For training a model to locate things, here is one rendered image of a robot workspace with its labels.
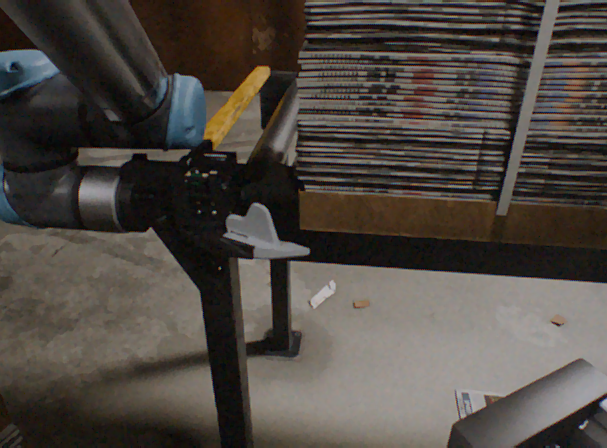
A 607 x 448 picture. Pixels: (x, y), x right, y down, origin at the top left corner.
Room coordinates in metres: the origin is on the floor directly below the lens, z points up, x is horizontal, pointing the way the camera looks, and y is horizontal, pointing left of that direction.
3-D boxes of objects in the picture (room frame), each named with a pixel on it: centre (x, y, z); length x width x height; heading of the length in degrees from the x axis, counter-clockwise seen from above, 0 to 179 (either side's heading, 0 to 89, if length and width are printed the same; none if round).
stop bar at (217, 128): (0.84, 0.11, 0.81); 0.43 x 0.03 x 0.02; 173
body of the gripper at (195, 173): (0.48, 0.13, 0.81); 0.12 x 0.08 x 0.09; 83
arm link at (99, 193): (0.49, 0.21, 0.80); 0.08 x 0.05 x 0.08; 173
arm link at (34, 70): (0.50, 0.27, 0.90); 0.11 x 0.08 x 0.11; 87
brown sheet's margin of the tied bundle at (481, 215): (0.53, -0.20, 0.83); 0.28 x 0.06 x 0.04; 173
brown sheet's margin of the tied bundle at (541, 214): (0.52, -0.31, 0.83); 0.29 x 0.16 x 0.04; 173
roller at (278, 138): (0.82, 0.04, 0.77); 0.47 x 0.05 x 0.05; 173
